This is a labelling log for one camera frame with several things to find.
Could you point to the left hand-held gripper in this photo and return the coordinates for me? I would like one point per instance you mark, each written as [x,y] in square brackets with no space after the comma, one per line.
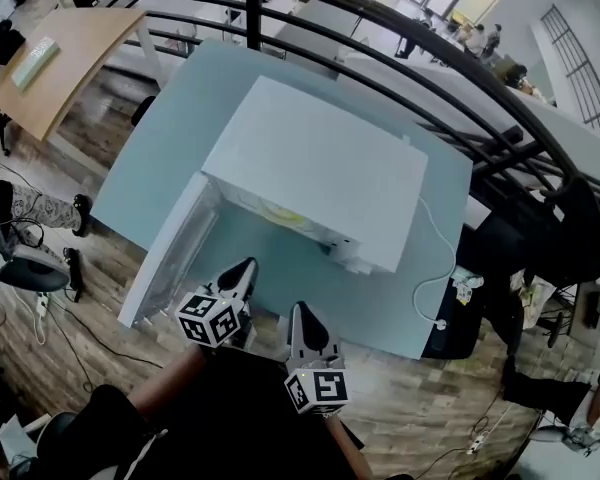
[210,318]

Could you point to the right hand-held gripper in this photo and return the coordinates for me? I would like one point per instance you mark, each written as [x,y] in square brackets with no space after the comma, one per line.
[320,385]

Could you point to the yellow corn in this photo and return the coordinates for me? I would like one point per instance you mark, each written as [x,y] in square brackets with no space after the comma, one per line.
[286,215]

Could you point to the white microwave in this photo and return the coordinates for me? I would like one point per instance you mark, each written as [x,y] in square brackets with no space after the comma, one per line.
[310,153]

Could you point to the person's left forearm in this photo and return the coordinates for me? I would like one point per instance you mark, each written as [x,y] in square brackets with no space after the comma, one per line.
[167,385]

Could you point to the person's right forearm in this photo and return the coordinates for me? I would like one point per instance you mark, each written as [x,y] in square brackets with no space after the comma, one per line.
[350,448]

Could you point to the person's black clothing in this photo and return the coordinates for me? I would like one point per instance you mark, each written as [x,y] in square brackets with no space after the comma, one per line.
[220,418]

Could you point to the black bin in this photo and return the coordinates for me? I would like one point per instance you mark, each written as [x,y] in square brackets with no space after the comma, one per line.
[455,328]

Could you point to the black oblong device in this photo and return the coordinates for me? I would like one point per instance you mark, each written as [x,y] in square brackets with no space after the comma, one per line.
[74,273]

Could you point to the white power strip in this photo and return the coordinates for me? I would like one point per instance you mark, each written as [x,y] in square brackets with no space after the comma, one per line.
[41,313]
[476,443]

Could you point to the grey chair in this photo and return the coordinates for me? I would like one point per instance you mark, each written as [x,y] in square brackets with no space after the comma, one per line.
[32,270]

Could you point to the black metal railing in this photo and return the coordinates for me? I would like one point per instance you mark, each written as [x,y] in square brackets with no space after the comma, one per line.
[360,33]

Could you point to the wooden desk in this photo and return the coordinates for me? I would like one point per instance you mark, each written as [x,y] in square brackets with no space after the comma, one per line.
[75,63]

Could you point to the pale green flat box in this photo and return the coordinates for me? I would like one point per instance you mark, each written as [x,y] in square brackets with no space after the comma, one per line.
[35,63]

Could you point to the black window grid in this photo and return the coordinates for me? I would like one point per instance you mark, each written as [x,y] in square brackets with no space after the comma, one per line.
[580,68]

